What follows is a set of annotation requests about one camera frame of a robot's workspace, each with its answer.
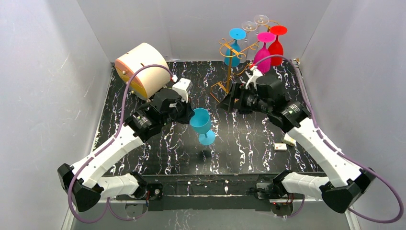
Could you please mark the long white green box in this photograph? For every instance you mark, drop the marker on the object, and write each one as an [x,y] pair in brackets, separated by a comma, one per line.
[288,140]

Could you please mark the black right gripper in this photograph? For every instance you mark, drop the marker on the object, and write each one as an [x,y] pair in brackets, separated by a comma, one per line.
[231,98]

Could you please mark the clear wine glass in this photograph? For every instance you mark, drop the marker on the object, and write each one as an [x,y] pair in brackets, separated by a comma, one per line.
[248,27]
[261,20]

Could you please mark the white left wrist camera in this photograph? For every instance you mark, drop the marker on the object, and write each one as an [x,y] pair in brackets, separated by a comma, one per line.
[182,86]

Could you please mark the clear wine glass front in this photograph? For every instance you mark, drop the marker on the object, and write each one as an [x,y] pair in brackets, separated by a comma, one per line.
[248,27]

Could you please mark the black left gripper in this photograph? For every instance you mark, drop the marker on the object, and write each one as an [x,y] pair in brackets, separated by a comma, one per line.
[184,110]

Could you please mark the small white red box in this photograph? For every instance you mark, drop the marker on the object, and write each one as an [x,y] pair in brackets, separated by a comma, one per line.
[280,147]

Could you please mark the clear wine glass rear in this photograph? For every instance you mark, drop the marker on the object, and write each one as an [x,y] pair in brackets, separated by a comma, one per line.
[261,20]

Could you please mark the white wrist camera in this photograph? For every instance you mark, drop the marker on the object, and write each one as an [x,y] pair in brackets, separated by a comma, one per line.
[253,74]
[182,86]

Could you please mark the teal wine glass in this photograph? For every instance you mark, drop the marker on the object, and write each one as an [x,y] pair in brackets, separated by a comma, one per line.
[202,124]

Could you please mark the gold wine glass rack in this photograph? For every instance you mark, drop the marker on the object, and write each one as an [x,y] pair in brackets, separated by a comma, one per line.
[249,49]

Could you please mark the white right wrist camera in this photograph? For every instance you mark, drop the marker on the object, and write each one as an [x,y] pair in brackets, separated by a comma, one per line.
[253,74]

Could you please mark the blue wine glass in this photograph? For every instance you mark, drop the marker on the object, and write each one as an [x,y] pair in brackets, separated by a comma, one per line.
[234,56]

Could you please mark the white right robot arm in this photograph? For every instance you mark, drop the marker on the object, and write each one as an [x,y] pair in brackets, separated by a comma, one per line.
[344,181]

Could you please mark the magenta wine glass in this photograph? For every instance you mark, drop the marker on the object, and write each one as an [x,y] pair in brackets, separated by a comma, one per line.
[264,66]

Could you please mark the red wine glass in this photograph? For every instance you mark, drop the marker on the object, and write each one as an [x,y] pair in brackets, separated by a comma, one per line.
[276,47]

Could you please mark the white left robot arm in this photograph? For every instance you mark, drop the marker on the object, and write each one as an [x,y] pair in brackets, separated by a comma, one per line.
[84,181]

